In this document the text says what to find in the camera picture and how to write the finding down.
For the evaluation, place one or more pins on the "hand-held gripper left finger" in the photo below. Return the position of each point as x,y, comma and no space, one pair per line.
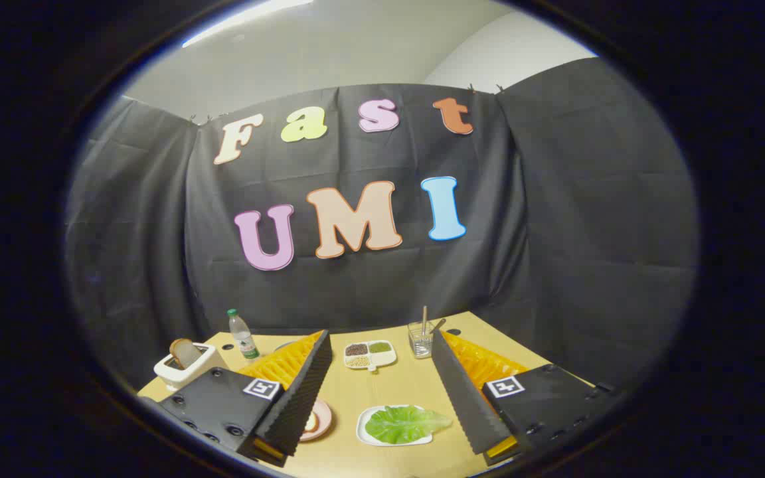
303,392

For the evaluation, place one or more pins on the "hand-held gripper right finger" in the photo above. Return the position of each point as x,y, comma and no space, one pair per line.
462,398

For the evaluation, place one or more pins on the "green lettuce leaf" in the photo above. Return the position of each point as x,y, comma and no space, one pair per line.
402,425

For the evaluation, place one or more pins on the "brown-crust bread slice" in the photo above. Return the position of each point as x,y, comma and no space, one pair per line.
185,353
311,422

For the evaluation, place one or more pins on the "pink plate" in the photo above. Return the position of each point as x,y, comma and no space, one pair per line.
324,419

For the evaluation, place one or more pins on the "clear glass cup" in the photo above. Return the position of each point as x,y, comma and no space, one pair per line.
421,344

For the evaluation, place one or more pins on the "white plate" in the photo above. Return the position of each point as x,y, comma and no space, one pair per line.
361,428

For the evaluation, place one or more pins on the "white divided seed tray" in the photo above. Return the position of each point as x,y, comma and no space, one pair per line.
369,355

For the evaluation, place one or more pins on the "small metal spoon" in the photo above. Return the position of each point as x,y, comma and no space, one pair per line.
437,325

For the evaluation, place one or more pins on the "clear water bottle green cap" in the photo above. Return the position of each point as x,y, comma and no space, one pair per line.
244,337

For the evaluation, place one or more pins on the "thin metal stick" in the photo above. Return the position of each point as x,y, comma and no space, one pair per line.
424,318

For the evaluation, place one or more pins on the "black backdrop cloth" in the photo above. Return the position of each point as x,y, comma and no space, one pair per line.
356,292

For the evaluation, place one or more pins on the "white toaster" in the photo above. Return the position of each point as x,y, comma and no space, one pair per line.
186,375

